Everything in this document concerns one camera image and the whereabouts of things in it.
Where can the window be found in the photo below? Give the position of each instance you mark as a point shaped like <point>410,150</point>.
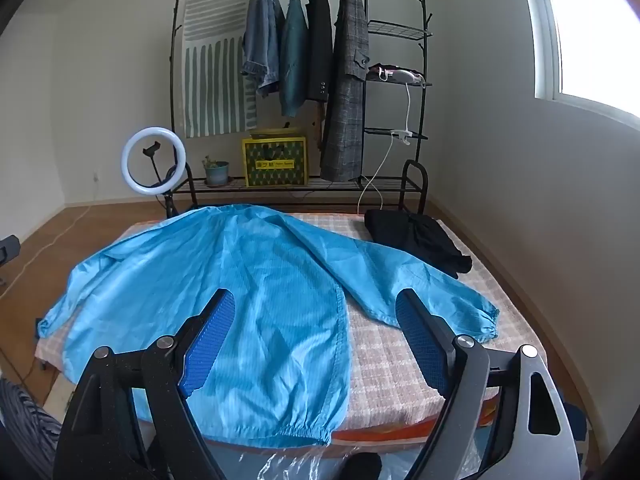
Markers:
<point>586,55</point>

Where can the small potted plant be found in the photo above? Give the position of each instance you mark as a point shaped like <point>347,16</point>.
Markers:
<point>216,172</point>

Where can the clear plastic bag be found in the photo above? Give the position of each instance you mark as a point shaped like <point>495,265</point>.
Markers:
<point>314,462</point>

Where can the zebra striped trousers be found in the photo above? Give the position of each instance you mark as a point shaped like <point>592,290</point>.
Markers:
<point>31,433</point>

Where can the yellow green patterned box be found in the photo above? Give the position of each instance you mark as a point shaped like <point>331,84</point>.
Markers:
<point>275,160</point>

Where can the green striped white cloth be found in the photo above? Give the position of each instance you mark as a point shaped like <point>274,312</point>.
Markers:
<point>216,98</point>

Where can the hanging teal shirt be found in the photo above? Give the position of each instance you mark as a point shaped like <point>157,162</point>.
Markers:
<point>293,60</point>

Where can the hanging black jacket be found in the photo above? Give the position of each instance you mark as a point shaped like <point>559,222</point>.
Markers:
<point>320,48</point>

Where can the pink plaid bed blanket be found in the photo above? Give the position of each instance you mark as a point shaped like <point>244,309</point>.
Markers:
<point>388,397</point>

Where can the pink white item on shelf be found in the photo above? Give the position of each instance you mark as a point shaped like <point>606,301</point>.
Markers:
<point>393,74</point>

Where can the black metal clothes rack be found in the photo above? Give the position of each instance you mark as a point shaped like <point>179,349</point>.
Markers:
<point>311,116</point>

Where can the white ring light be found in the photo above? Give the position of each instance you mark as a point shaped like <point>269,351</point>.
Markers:
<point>164,186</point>

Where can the light blue striped coat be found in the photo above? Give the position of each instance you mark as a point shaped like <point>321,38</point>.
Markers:
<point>281,378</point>

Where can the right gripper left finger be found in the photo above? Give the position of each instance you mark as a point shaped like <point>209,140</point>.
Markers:
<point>129,416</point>

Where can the black folded garment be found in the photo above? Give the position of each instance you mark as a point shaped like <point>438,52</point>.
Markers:
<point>420,236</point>

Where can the hanging grey plaid coat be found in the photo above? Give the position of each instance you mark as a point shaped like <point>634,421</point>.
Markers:
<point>341,158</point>

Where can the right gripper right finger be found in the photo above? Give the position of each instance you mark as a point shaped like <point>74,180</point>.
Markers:
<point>530,437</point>

